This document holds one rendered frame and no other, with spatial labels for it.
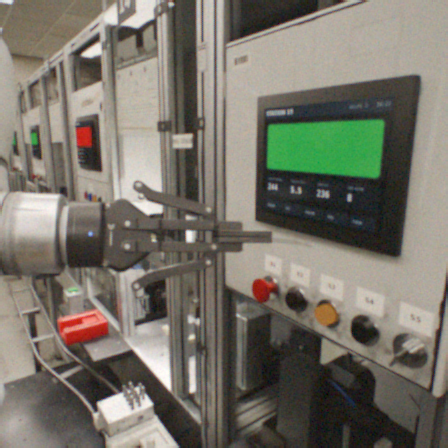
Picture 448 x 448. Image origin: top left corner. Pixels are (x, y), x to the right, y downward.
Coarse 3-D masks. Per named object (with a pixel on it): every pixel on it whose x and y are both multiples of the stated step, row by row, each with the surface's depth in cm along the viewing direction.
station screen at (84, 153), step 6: (78, 126) 140; (84, 126) 134; (90, 126) 128; (90, 132) 129; (78, 150) 144; (84, 150) 138; (90, 150) 131; (78, 156) 145; (84, 156) 138; (90, 156) 132; (78, 162) 146; (84, 162) 140; (90, 162) 133
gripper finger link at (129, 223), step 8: (128, 224) 41; (136, 224) 41; (144, 224) 41; (152, 224) 42; (160, 224) 42; (168, 224) 43; (176, 224) 43; (184, 224) 43; (192, 224) 43; (200, 224) 44; (208, 224) 44; (216, 224) 43
